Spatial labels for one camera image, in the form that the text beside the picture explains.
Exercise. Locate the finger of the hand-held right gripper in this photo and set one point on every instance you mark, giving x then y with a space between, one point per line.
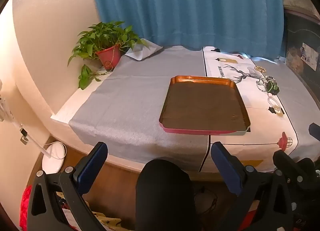
290 167

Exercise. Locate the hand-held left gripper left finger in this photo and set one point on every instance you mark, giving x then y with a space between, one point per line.
93 168

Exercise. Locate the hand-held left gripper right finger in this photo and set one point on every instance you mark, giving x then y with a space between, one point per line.
225 168

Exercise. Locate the orange metal tray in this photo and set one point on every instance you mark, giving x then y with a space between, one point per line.
205 105

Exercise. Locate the green bangle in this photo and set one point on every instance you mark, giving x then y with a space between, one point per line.
273 88

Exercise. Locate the white round fan base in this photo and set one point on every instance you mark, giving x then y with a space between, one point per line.
53 158

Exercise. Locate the white printed table runner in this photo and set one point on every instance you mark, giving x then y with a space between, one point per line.
257 125

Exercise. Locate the person's black trouser leg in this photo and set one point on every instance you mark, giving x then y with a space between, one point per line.
162 196

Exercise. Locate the red floral blanket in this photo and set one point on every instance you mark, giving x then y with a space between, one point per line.
25 206

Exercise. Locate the grey table cloth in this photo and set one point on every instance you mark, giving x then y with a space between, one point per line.
130 95

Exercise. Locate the white folded paper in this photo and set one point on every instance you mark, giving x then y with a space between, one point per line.
143 50

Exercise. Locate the black board with stickers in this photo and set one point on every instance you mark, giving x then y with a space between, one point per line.
292 35

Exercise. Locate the potted green plant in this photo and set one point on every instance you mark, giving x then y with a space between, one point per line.
107 35

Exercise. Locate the blue curtain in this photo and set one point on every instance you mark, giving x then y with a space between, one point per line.
187 8

